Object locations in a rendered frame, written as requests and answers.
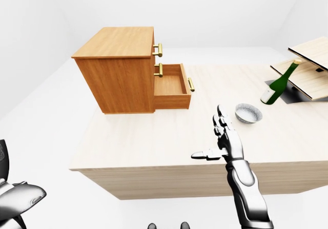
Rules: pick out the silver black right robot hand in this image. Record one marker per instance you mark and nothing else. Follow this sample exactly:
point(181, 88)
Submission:
point(230, 142)

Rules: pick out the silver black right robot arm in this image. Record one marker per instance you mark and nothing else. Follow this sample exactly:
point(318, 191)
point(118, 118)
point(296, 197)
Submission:
point(249, 195)

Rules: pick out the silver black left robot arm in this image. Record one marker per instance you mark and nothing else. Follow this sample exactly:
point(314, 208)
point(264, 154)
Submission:
point(18, 198)

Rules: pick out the patterned white bowl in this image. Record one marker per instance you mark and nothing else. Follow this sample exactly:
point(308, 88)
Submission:
point(249, 114)

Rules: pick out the wooden cabinet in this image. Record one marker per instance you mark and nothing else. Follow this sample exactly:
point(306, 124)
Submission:
point(115, 72)

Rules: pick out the open wooden drawer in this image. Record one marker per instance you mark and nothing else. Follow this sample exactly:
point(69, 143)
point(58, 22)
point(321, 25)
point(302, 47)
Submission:
point(170, 102)

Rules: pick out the green wine bottle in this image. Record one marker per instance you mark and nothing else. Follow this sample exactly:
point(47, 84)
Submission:
point(277, 85)

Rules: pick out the small dark round shape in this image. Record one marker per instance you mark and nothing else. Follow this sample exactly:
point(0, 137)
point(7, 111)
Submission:
point(184, 225)
point(152, 226)

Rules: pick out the pale wooden rack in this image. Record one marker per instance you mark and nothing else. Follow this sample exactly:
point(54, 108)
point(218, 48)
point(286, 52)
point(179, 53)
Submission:
point(308, 81)

